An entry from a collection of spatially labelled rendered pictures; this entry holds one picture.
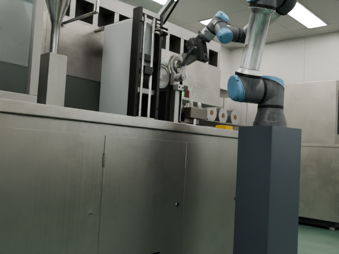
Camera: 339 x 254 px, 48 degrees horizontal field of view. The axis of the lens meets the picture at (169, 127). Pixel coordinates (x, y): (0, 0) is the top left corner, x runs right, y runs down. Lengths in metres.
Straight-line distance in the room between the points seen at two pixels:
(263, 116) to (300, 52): 5.20
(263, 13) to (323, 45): 5.11
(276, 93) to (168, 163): 0.58
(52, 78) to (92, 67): 0.50
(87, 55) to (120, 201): 0.95
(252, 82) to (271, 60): 5.42
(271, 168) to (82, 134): 0.79
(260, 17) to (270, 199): 0.76
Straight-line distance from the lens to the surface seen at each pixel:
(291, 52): 6.97
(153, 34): 1.92
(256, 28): 1.69
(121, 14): 2.42
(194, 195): 1.90
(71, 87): 2.12
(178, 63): 2.18
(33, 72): 1.38
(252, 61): 1.69
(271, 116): 1.74
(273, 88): 1.76
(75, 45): 2.16
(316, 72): 6.71
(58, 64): 1.77
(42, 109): 1.31
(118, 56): 2.03
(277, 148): 1.68
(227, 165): 2.11
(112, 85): 2.03
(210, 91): 2.99
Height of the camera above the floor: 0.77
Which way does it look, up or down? 3 degrees up
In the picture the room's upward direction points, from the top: 3 degrees clockwise
